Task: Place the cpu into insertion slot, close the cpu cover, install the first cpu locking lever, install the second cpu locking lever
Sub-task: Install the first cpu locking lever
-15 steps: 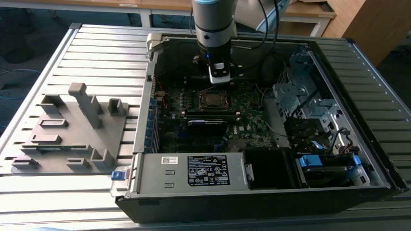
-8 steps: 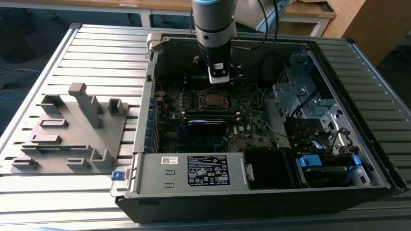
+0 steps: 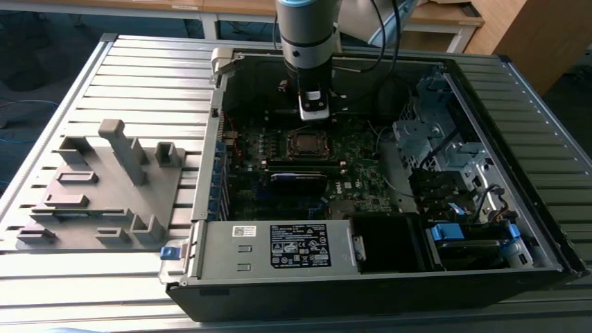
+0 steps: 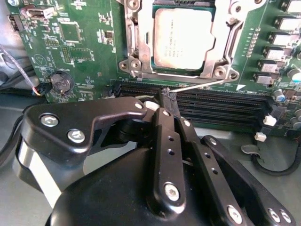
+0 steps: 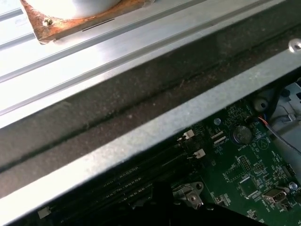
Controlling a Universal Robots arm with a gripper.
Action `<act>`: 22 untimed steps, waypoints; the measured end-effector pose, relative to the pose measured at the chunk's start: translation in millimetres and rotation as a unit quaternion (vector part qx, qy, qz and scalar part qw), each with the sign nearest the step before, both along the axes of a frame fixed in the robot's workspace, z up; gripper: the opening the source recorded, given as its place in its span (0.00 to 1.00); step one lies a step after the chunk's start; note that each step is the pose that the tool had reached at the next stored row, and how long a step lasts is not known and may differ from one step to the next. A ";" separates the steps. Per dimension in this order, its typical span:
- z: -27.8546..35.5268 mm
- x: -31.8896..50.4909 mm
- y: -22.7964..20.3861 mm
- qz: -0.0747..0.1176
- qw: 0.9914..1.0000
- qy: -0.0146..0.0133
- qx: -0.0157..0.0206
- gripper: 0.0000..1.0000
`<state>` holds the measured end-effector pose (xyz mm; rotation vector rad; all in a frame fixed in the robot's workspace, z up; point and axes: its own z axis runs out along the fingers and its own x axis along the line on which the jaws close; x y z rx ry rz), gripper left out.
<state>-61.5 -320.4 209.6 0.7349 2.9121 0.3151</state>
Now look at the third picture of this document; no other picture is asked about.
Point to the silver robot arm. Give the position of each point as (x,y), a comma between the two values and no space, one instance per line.
(306,45)

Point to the CPU socket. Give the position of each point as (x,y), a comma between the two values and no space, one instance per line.
(290,157)

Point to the silver metal drive cage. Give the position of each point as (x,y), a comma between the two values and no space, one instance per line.
(411,132)

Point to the green motherboard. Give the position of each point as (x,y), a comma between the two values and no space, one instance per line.
(366,180)

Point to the black graphics card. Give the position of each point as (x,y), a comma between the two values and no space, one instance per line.
(298,187)

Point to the grey slanted plate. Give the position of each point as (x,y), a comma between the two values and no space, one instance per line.
(398,173)

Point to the small chipset heatsink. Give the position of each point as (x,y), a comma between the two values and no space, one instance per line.
(342,207)

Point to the wooden desk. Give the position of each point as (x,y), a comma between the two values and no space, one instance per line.
(139,4)

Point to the wooden cabinet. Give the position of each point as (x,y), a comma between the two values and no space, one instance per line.
(532,34)

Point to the hard disk in blue carrier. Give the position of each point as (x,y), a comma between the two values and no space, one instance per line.
(446,231)

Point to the grey parts rack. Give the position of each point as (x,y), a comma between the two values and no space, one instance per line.
(115,194)

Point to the grey power supply unit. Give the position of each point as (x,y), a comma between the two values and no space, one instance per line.
(222,256)

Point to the blue case latch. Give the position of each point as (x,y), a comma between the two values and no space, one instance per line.
(168,253)

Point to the black PC case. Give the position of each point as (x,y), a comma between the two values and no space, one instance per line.
(324,301)

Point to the green RAM stick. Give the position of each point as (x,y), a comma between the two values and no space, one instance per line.
(74,215)

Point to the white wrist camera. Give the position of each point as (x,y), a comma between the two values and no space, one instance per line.
(315,112)

